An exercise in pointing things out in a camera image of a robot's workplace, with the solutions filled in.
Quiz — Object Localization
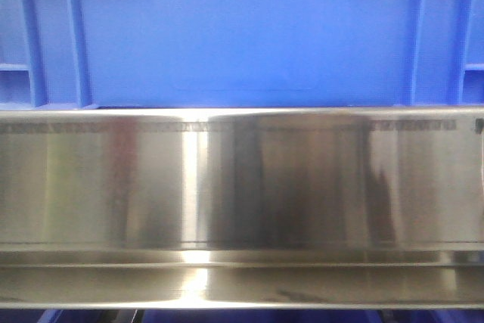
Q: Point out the stainless steel shelf front rail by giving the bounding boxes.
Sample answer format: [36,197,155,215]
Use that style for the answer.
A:
[1,107,483,309]

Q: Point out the large blue plastic crate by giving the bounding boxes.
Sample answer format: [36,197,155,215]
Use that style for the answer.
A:
[1,0,483,109]

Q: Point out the blue bin on lower shelf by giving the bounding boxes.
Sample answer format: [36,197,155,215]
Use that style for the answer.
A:
[36,309,483,322]

